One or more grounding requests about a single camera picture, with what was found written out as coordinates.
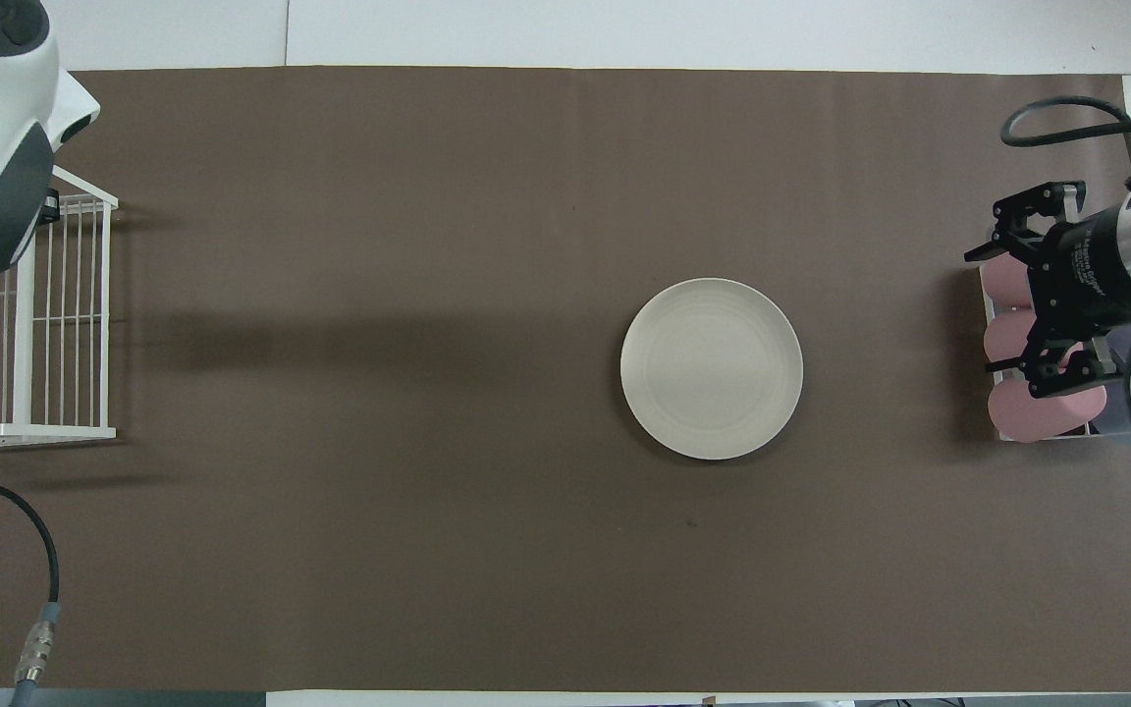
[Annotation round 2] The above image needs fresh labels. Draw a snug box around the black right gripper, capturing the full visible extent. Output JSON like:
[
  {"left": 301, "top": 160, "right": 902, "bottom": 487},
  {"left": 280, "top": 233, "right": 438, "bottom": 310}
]
[{"left": 965, "top": 182, "right": 1131, "bottom": 399}]

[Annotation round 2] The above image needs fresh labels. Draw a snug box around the round cream plate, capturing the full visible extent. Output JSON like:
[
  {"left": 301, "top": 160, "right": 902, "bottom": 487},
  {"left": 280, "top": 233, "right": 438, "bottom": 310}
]
[{"left": 620, "top": 278, "right": 805, "bottom": 462}]

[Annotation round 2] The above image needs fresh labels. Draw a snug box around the pink plastic cup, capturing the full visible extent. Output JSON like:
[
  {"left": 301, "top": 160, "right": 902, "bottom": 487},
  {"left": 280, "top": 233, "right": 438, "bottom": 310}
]
[
  {"left": 984, "top": 306, "right": 1040, "bottom": 370},
  {"left": 988, "top": 378, "right": 1108, "bottom": 443},
  {"left": 978, "top": 250, "right": 1043, "bottom": 307}
]

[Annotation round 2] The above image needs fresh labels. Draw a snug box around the white cup rack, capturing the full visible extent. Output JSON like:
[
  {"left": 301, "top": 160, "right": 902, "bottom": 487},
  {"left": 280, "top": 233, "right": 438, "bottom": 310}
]
[{"left": 978, "top": 263, "right": 1116, "bottom": 445}]

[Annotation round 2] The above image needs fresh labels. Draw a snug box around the brown paper table mat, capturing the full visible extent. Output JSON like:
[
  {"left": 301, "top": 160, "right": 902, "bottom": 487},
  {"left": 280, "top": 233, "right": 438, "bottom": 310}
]
[{"left": 0, "top": 66, "right": 1131, "bottom": 693}]

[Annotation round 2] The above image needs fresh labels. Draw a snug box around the white wire dish rack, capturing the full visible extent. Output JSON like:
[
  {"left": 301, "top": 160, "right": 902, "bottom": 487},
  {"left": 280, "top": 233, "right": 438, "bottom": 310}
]
[{"left": 0, "top": 165, "right": 120, "bottom": 450}]

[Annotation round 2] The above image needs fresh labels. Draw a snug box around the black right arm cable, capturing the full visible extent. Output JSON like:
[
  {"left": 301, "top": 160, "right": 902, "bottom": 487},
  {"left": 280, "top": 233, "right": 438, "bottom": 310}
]
[{"left": 1002, "top": 96, "right": 1131, "bottom": 192}]

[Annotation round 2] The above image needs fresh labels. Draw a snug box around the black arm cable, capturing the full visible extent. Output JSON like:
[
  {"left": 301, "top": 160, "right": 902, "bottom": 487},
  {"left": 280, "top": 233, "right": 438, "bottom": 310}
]
[
  {"left": 1002, "top": 96, "right": 1131, "bottom": 192},
  {"left": 0, "top": 471, "right": 63, "bottom": 707}
]

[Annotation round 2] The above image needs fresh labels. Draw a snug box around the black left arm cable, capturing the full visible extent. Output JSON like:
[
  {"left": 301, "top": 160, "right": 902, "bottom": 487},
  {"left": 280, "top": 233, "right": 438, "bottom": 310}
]
[{"left": 0, "top": 471, "right": 63, "bottom": 707}]

